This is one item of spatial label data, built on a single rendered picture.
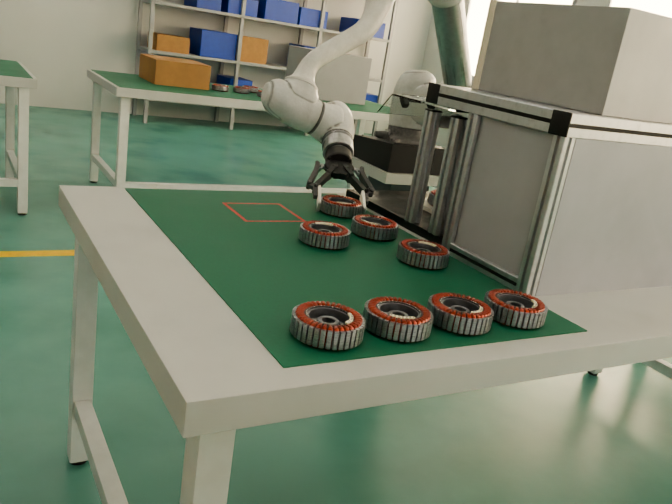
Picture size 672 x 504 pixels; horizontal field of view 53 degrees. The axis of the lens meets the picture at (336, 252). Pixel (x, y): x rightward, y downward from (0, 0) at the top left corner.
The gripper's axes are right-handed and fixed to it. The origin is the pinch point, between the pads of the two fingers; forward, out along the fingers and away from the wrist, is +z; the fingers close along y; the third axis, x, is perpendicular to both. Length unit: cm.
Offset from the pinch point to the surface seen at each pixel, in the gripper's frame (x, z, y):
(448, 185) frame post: 19.9, 10.2, -21.3
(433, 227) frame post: 10.3, 14.9, -19.9
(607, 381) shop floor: -99, -17, -135
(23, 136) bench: -132, -164, 139
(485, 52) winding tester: 42, -13, -27
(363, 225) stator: 11.4, 18.1, -2.2
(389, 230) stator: 11.7, 19.1, -8.2
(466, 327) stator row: 36, 63, -11
